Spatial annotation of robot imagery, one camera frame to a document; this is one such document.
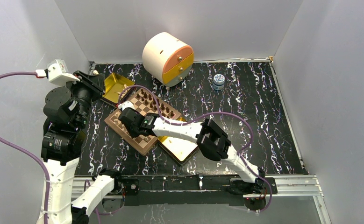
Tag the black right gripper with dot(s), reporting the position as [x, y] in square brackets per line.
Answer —
[132, 134]

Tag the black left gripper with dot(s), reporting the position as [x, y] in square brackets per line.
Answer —
[95, 83]

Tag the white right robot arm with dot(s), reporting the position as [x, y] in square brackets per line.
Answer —
[211, 139]

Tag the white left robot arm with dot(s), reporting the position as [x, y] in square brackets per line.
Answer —
[67, 109]

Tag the gold tin with white pieces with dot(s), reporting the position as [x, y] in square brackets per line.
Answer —
[114, 85]

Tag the dark chess pieces row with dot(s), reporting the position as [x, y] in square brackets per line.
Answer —
[155, 103]

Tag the empty gold tin lid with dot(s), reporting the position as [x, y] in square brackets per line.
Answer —
[178, 148]

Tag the round pastel drawer cabinet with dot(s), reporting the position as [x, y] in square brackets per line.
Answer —
[167, 58]

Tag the small blue white jar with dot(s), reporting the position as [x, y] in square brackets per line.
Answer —
[218, 82]

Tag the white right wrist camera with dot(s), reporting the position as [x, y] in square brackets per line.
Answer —
[126, 104]

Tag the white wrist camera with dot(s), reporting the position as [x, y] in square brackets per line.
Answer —
[126, 104]
[57, 73]

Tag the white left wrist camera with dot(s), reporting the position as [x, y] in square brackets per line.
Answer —
[57, 73]

